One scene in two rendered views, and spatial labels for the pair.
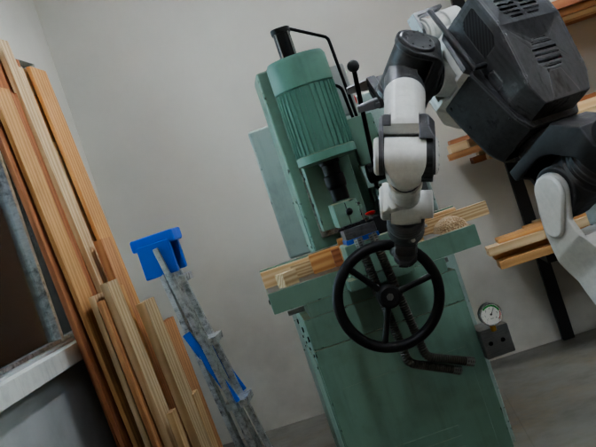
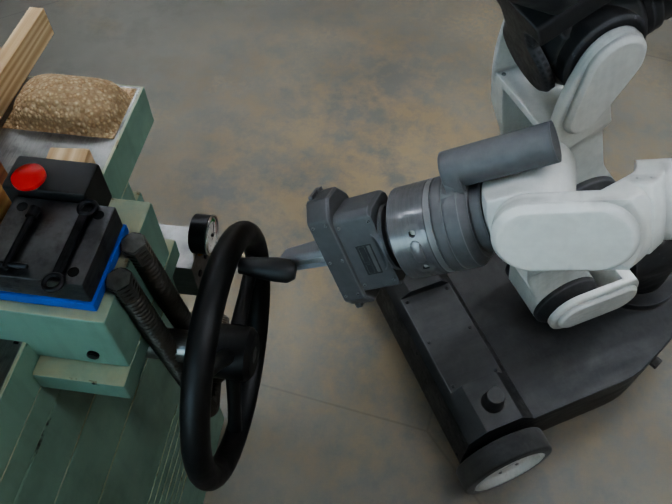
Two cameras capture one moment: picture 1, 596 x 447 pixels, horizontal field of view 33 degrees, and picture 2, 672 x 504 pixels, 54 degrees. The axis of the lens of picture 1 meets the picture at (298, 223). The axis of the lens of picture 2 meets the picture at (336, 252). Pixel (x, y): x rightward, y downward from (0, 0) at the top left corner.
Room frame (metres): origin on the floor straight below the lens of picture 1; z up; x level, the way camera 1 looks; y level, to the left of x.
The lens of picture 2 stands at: (2.35, 0.14, 1.46)
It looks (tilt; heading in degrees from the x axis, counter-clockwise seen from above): 55 degrees down; 281
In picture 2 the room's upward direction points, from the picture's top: straight up
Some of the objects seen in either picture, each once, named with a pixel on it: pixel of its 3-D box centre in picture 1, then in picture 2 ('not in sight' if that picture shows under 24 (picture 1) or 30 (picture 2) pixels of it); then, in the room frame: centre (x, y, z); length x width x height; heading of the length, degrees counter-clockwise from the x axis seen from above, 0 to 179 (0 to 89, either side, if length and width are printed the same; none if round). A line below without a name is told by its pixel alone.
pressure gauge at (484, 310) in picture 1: (490, 317); (202, 237); (2.67, -0.41, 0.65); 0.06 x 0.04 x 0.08; 93
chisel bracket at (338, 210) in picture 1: (346, 215); not in sight; (2.89, -0.14, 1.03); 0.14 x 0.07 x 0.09; 3
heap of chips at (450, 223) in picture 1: (448, 223); (66, 96); (2.79, -0.40, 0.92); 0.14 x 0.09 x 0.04; 3
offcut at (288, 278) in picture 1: (286, 278); not in sight; (2.73, 0.08, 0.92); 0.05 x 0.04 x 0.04; 29
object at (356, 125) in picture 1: (364, 139); not in sight; (3.09, -0.28, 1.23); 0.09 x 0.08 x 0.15; 3
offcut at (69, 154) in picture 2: not in sight; (70, 169); (2.74, -0.29, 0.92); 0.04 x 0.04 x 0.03; 9
